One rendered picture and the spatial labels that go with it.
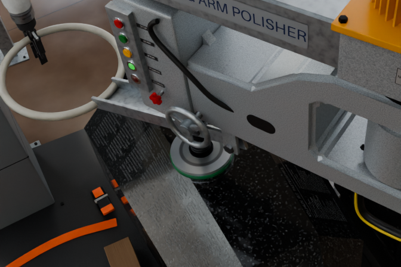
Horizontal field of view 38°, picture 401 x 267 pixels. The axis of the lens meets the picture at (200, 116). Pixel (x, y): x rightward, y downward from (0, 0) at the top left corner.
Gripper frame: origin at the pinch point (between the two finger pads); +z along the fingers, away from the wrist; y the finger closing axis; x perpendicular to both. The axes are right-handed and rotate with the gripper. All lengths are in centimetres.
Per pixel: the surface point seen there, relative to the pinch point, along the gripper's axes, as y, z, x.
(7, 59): 5.6, -11.1, -13.7
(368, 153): 142, -57, 24
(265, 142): 118, -46, 15
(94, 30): 15.0, -10.2, 20.3
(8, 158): 5, 40, -32
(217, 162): 94, -8, 16
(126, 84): 50, -13, 12
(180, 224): 98, 4, -4
